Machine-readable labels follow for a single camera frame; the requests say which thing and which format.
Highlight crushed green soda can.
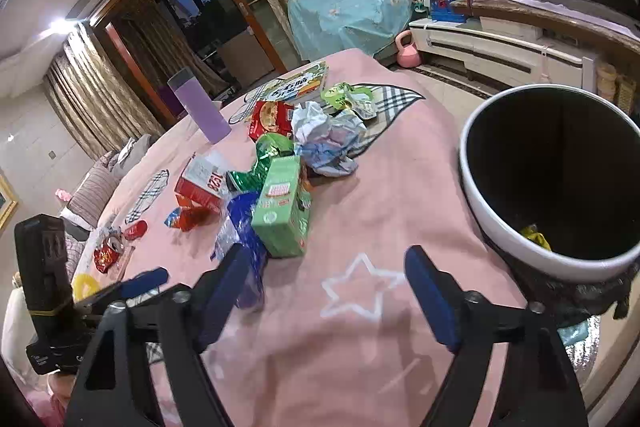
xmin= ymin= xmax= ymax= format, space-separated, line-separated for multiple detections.
xmin=226 ymin=132 xmax=294 ymax=193

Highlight pink blanket with plaid patches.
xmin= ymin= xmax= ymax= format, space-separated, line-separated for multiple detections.
xmin=74 ymin=48 xmax=532 ymax=427

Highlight yellow ring toy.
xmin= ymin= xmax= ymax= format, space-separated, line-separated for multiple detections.
xmin=72 ymin=273 xmax=101 ymax=303

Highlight green yellow snack bag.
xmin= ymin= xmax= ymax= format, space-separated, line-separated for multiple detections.
xmin=321 ymin=82 xmax=378 ymax=120

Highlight green carton box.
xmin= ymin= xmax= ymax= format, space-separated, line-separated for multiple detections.
xmin=252 ymin=155 xmax=311 ymax=258

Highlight orange blue snack wrapper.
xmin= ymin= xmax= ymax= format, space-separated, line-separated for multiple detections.
xmin=164 ymin=207 xmax=210 ymax=232

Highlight blue plastic wrapper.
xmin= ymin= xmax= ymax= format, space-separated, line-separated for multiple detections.
xmin=210 ymin=191 xmax=268 ymax=310

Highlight striped cushion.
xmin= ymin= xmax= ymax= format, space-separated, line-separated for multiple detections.
xmin=66 ymin=161 xmax=119 ymax=228

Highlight black trash bag liner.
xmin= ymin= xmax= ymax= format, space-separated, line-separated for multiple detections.
xmin=482 ymin=233 xmax=639 ymax=327

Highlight beige patterned curtains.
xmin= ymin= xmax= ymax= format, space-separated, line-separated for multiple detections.
xmin=43 ymin=24 xmax=164 ymax=159

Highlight white blue paper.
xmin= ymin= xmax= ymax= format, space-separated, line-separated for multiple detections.
xmin=291 ymin=101 xmax=366 ymax=178

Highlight red white carton box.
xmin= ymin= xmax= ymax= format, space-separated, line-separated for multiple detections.
xmin=175 ymin=152 xmax=228 ymax=213

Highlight crushed red can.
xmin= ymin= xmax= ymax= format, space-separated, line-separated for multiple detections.
xmin=93 ymin=232 xmax=124 ymax=274

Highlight white tv cabinet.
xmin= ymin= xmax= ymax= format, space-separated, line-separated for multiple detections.
xmin=409 ymin=18 xmax=597 ymax=92

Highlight white round trash bin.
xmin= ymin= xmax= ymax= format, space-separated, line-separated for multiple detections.
xmin=459 ymin=84 xmax=639 ymax=283

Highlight teal covered furniture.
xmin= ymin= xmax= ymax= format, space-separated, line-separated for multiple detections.
xmin=288 ymin=0 xmax=412 ymax=62

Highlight purple tall tumbler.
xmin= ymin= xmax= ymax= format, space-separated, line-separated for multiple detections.
xmin=168 ymin=67 xmax=231 ymax=144

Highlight pink kettlebell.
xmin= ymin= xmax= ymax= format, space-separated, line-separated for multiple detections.
xmin=395 ymin=29 xmax=422 ymax=68

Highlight red snack bag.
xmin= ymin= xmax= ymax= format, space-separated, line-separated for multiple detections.
xmin=248 ymin=101 xmax=294 ymax=141

